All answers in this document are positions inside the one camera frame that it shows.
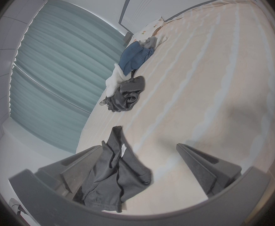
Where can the grey bedside table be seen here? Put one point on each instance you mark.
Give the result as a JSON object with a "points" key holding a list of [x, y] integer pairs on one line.
{"points": [[128, 38]]}

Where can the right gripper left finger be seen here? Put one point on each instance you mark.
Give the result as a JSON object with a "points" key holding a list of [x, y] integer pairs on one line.
{"points": [[76, 171]]}

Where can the grey garment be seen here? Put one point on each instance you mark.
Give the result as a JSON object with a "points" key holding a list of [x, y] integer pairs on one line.
{"points": [[149, 42]]}

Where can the blue-green curtain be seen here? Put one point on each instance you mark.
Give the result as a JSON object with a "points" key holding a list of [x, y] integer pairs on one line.
{"points": [[69, 46], [45, 109]]}

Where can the white printed pillow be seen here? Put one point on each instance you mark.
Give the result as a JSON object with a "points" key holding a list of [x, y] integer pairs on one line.
{"points": [[146, 29]]}

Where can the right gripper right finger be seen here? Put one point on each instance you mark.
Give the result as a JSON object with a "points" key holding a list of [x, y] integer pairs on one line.
{"points": [[205, 171]]}

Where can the blue knitted garment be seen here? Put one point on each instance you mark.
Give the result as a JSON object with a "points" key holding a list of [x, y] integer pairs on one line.
{"points": [[135, 58]]}

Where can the bed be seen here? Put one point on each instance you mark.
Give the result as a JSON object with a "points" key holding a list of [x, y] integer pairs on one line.
{"points": [[210, 79]]}

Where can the white garment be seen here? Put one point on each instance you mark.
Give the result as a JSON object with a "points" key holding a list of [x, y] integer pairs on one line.
{"points": [[115, 81]]}

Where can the black satin garment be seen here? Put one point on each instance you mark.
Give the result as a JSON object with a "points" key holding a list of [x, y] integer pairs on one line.
{"points": [[125, 95]]}

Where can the black T-shirt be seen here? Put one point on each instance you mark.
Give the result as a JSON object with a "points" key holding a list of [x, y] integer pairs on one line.
{"points": [[113, 178]]}

